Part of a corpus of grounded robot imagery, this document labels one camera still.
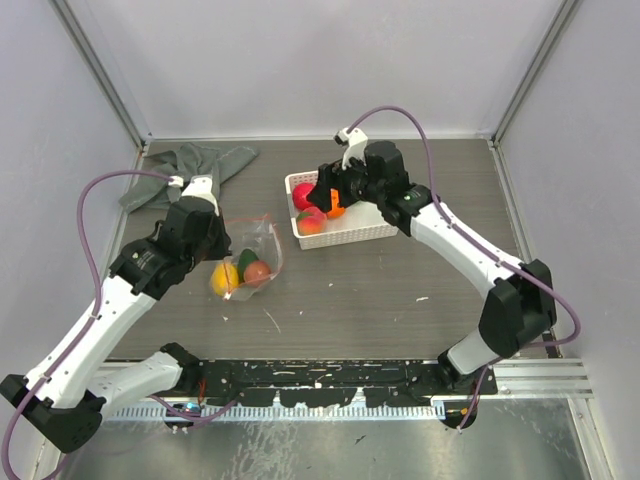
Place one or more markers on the pink peach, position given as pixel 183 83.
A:
pixel 311 221

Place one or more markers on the brown passion fruit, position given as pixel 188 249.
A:
pixel 257 273

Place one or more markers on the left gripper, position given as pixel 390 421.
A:
pixel 221 248

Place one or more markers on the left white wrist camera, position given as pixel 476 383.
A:
pixel 200 186

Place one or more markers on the grey cloth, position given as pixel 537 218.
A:
pixel 187 161

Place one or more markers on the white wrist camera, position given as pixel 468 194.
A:
pixel 200 186
pixel 354 142

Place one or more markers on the green avocado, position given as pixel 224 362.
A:
pixel 246 257

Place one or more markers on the grey cable duct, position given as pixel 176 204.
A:
pixel 356 411

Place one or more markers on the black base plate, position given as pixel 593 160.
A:
pixel 315 384

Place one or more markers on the yellow lemon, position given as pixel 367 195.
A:
pixel 224 279

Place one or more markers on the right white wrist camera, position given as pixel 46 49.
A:
pixel 354 142

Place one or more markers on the orange fruit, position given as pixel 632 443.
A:
pixel 336 210

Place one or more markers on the white plastic basket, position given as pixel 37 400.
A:
pixel 360 222

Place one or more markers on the red apple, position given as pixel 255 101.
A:
pixel 300 195

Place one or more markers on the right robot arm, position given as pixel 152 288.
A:
pixel 518 306

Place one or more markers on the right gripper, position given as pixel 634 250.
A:
pixel 320 195

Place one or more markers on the clear zip top bag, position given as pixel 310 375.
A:
pixel 260 235

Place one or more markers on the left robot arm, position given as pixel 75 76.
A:
pixel 138 278

